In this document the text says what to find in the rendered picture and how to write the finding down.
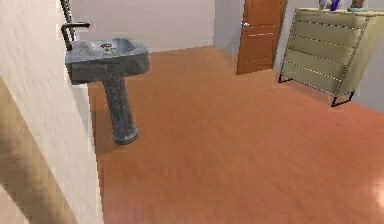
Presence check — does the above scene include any beige chest of drawers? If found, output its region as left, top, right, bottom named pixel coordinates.
left=277, top=7, right=384, bottom=108

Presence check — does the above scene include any grey stone pedestal sink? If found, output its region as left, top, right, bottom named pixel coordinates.
left=64, top=37, right=151, bottom=146

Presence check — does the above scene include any brass sink tap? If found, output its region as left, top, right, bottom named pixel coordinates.
left=99, top=42, right=117, bottom=56

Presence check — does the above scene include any brown wooden room door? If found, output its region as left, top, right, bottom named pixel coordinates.
left=235, top=0, right=288, bottom=76

